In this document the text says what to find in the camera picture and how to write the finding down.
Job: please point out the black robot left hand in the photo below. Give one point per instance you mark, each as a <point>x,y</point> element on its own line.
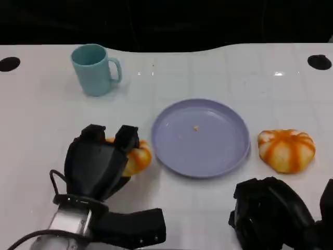
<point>91,166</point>

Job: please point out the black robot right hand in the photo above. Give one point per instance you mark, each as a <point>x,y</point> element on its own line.
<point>273,213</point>

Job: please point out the orange white toy bread roll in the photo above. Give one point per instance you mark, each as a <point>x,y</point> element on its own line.
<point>138,157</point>
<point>286,151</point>

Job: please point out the pale green mug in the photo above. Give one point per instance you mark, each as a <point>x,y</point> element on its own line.
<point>92,74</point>

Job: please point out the lilac plate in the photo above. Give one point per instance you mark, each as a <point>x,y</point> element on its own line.
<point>200,145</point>

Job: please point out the small orange crumb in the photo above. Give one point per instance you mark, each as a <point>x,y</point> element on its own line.
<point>196,128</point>

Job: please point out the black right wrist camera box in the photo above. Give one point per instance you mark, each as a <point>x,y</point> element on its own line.
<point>327,200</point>

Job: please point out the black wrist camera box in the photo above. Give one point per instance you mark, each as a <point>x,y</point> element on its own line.
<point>327,200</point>
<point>130,226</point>

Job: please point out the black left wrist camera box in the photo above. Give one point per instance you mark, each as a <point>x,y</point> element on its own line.
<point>130,226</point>

